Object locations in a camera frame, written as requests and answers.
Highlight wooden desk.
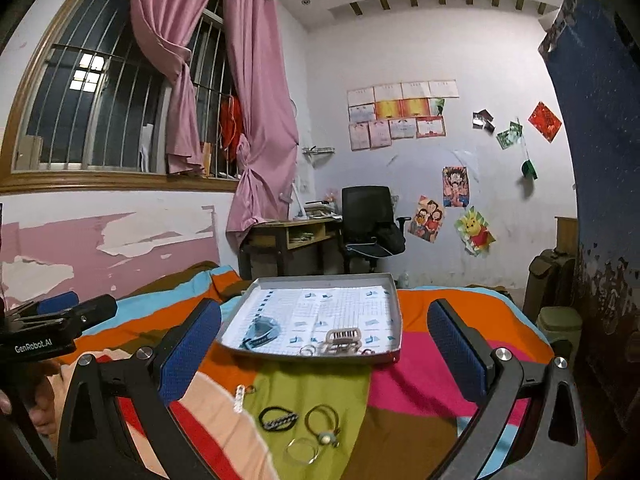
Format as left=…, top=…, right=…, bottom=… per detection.
left=238, top=217, right=342, bottom=280

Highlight blue wardrobe curtain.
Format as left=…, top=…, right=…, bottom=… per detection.
left=539, top=0, right=639, bottom=362

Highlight pink curtain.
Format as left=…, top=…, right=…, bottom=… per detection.
left=130, top=0, right=299, bottom=247

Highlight cartoon family poster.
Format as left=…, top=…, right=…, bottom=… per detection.
left=408, top=195, right=445, bottom=243

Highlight clear hair pin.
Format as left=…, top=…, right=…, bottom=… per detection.
left=233, top=385, right=256, bottom=414

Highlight barred window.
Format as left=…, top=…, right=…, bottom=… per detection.
left=1, top=0, right=238, bottom=194

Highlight clear ring bangle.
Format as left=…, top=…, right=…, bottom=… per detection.
left=284, top=437, right=320, bottom=466

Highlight winnie pooh poster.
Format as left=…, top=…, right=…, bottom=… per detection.
left=454, top=206, right=496, bottom=256

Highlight cartoon boy poster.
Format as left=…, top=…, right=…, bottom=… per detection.
left=442, top=166, right=470, bottom=208

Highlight black hair tie with pearl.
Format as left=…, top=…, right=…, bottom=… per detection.
left=304, top=404, right=343, bottom=449

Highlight left hand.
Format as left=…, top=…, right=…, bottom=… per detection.
left=17, top=360, right=61, bottom=437

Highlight red paper square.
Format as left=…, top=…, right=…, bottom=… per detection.
left=528, top=102, right=562, bottom=143

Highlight black office chair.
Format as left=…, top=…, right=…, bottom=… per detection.
left=340, top=185, right=410, bottom=274

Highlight colourful striped blanket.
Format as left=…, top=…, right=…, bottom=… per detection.
left=29, top=260, right=606, bottom=480

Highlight olive green bag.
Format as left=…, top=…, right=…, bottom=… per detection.
left=523, top=249, right=576, bottom=321

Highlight grey tray with paper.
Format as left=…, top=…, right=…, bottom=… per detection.
left=217, top=273, right=402, bottom=364

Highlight certificates on wall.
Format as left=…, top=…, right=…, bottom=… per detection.
left=346, top=79, right=460, bottom=152

